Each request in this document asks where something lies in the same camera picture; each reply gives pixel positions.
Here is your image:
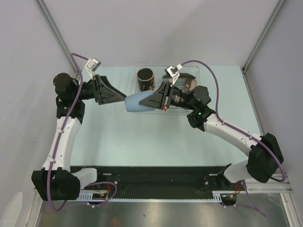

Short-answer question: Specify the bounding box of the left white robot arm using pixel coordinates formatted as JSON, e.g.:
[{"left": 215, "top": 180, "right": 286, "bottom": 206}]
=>
[{"left": 31, "top": 73, "right": 126, "bottom": 201}]

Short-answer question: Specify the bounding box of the clear wire dish rack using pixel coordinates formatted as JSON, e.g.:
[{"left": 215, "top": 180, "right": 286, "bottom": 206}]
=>
[{"left": 125, "top": 64, "right": 210, "bottom": 112}]

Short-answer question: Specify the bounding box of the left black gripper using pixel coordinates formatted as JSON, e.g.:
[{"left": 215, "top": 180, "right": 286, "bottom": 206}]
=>
[{"left": 73, "top": 75, "right": 127, "bottom": 105}]

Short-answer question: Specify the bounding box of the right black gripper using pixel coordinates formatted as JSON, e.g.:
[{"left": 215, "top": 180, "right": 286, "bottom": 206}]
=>
[{"left": 140, "top": 81, "right": 196, "bottom": 111}]

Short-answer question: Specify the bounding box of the black floral square plate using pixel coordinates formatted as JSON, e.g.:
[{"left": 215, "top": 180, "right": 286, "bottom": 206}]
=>
[{"left": 162, "top": 73, "right": 196, "bottom": 80}]

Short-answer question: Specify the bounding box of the slotted cable duct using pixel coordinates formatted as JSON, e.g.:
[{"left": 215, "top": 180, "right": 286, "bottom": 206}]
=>
[{"left": 78, "top": 191, "right": 237, "bottom": 203}]

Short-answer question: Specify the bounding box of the brown patterned bowl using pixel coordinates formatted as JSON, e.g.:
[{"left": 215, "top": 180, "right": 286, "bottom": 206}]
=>
[{"left": 183, "top": 79, "right": 197, "bottom": 93}]

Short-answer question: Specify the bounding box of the light blue cup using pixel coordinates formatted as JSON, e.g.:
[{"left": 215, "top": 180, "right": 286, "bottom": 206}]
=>
[{"left": 125, "top": 90, "right": 156, "bottom": 113}]

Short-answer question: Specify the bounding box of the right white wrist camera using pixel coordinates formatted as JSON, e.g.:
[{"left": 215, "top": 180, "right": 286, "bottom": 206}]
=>
[{"left": 164, "top": 64, "right": 182, "bottom": 85}]

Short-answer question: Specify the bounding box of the black skull mug red inside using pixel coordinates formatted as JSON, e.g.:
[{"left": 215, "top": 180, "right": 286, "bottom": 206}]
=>
[{"left": 136, "top": 68, "right": 155, "bottom": 91}]

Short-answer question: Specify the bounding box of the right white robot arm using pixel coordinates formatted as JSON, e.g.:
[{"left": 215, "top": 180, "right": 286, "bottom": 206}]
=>
[{"left": 139, "top": 82, "right": 284, "bottom": 190}]

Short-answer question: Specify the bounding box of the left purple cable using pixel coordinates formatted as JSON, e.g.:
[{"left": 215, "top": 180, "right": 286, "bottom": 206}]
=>
[{"left": 48, "top": 52, "right": 117, "bottom": 211}]

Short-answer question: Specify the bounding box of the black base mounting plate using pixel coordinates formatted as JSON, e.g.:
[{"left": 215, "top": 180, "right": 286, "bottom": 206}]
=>
[{"left": 71, "top": 166, "right": 237, "bottom": 200}]

